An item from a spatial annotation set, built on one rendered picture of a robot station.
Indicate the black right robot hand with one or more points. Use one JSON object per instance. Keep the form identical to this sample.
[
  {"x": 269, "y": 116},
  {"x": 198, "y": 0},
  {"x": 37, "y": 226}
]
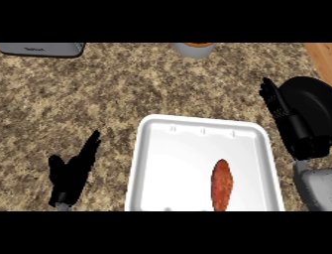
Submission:
[{"x": 296, "y": 129}]

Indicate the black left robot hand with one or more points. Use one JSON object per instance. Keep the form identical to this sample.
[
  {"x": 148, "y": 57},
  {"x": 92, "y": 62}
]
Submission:
[{"x": 73, "y": 172}]

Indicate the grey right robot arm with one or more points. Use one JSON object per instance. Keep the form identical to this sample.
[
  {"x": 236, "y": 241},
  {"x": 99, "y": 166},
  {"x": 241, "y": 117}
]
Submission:
[{"x": 319, "y": 188}]

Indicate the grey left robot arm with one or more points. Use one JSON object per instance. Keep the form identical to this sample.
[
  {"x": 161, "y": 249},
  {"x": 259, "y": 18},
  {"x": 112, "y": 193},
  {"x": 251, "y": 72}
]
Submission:
[{"x": 62, "y": 207}]

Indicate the orange sweet potato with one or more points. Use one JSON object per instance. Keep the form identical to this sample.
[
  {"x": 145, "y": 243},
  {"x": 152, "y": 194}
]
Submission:
[{"x": 222, "y": 185}]

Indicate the white rectangular tray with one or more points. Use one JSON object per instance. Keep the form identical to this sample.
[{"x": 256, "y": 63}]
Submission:
[{"x": 192, "y": 158}]

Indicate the grey cylindrical container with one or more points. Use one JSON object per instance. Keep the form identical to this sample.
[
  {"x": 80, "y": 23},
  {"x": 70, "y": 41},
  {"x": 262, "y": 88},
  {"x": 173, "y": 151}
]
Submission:
[{"x": 194, "y": 49}]

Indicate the grey appliance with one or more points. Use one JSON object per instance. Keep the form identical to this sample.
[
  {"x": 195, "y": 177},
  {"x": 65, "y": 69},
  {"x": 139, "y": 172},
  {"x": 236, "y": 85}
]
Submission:
[{"x": 42, "y": 49}]

